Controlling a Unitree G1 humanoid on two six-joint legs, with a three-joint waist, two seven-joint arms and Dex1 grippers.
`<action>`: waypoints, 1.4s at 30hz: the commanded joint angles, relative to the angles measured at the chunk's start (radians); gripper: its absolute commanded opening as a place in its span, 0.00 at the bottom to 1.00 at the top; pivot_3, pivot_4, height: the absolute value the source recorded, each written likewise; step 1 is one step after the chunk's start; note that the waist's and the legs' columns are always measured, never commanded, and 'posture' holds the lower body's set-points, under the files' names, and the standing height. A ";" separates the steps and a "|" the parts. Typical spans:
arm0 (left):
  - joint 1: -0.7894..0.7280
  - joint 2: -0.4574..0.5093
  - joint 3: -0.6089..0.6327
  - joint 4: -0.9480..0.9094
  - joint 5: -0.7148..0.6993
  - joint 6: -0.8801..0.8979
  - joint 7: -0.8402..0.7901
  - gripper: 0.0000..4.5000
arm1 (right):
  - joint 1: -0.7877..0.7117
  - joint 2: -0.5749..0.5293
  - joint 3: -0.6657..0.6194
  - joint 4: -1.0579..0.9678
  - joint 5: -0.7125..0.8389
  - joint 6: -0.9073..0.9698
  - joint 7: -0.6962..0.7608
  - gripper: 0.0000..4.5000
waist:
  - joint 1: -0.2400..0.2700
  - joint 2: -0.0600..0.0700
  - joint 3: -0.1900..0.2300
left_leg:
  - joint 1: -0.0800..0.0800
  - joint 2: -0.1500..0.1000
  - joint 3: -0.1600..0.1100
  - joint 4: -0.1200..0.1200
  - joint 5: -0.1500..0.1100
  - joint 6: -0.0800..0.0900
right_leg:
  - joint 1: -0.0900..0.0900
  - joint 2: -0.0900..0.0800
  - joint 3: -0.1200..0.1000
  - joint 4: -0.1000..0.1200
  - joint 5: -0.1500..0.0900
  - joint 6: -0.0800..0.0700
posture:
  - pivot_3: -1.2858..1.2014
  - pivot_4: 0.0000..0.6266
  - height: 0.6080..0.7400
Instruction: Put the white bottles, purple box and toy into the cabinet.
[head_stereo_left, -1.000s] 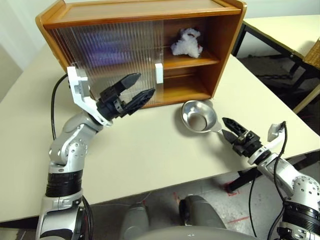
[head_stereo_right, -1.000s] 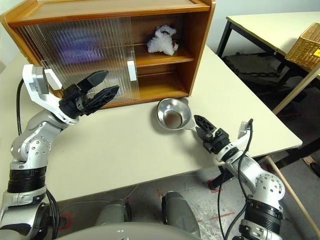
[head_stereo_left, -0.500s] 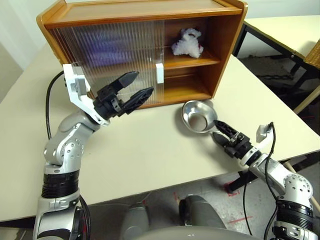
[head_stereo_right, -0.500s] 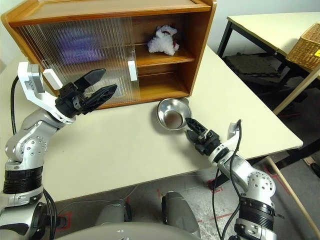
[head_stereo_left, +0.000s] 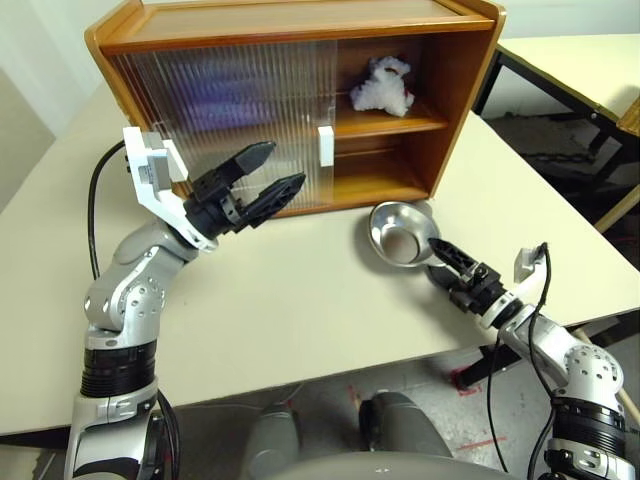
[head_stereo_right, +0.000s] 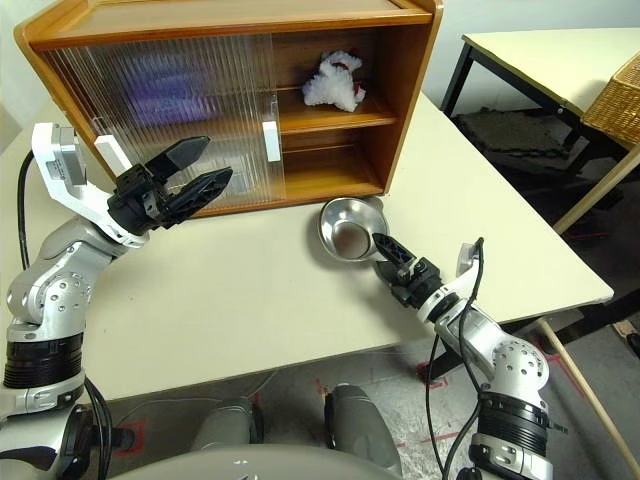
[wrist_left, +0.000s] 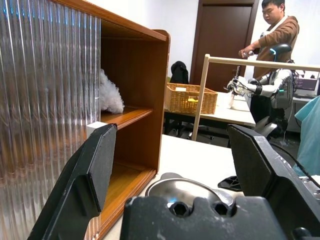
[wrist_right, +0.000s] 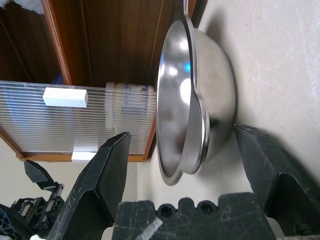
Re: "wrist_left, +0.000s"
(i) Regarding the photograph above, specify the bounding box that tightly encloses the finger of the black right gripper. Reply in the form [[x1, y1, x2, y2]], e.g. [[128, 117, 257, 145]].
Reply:
[[217, 175, 242, 193]]

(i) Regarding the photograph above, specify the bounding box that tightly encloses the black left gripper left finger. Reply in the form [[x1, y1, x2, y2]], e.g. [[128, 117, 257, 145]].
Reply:
[[27, 123, 118, 240]]

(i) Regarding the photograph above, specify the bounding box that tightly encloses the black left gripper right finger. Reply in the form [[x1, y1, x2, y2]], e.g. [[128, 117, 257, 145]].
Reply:
[[226, 123, 320, 240]]

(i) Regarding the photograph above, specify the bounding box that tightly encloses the white door handle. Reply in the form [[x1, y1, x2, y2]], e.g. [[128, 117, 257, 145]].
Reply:
[[86, 121, 107, 141]]

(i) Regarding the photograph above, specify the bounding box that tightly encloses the snowman plush toy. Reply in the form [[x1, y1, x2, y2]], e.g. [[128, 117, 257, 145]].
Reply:
[[99, 68, 125, 115]]

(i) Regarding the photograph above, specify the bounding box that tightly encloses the ribbed clear sliding door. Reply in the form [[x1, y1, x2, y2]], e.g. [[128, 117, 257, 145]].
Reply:
[[0, 0, 102, 240]]

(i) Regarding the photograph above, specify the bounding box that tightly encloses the wooden cabinet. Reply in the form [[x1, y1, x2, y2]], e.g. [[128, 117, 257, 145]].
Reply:
[[49, 0, 172, 240]]

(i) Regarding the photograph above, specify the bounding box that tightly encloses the teal fabric garment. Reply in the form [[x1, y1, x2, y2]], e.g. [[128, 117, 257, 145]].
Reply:
[[294, 95, 320, 177]]

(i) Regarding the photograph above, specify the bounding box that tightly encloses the white work table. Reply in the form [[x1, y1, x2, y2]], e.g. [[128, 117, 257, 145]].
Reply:
[[163, 91, 257, 148]]

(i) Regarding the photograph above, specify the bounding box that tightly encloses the white cloth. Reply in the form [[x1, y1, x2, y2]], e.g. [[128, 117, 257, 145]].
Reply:
[[226, 76, 248, 110]]

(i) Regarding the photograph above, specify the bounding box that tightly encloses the silver humanoid robot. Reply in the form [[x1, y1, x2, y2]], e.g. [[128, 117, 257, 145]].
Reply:
[[226, 43, 297, 141]]

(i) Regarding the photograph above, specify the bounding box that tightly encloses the wicker basket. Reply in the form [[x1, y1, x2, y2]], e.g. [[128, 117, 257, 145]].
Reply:
[[165, 82, 219, 115]]

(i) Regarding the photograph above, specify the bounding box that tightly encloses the computer monitor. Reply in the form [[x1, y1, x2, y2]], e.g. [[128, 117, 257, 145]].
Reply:
[[294, 71, 320, 97]]

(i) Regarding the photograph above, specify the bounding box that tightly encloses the person in brown jacket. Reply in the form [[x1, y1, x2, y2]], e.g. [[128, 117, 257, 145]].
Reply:
[[237, 0, 300, 125]]

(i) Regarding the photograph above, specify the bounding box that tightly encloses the dark brown room door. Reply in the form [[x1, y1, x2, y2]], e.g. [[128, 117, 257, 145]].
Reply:
[[191, 0, 260, 93]]

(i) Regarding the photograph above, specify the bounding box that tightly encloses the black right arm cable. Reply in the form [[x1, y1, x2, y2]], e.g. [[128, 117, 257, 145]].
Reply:
[[268, 142, 320, 188]]

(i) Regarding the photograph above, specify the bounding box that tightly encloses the light wooden frame rack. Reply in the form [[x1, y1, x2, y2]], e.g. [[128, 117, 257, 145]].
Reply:
[[191, 53, 320, 141]]

